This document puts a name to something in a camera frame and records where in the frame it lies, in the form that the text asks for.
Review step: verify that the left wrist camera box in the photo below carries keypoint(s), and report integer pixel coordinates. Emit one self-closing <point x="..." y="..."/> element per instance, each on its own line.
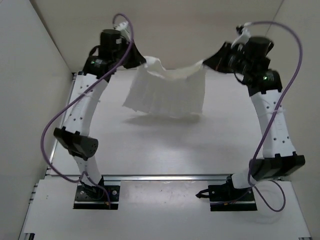
<point x="124" y="29"/>

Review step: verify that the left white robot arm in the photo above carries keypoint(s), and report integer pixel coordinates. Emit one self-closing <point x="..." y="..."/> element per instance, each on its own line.
<point x="74" y="134"/>

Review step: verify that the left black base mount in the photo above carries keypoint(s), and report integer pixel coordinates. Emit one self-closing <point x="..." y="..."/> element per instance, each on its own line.
<point x="95" y="199"/>

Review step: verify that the white pleated skirt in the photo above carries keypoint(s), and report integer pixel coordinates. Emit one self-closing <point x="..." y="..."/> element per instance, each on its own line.
<point x="173" y="93"/>

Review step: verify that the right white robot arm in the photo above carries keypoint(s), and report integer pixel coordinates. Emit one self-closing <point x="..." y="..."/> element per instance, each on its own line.
<point x="275" y="155"/>

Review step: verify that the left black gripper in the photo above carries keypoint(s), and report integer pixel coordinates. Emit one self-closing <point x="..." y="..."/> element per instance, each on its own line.
<point x="138" y="58"/>

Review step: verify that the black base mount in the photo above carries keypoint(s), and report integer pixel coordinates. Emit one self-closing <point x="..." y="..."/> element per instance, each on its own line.
<point x="226" y="198"/>
<point x="95" y="199"/>

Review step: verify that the silver aluminium rail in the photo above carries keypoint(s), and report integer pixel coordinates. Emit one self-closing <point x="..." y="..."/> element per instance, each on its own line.
<point x="167" y="177"/>

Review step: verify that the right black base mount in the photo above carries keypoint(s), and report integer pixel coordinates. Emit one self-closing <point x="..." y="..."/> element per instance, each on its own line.
<point x="226" y="198"/>

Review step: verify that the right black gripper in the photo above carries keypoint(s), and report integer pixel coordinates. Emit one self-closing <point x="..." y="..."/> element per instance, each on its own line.
<point x="217" y="63"/>

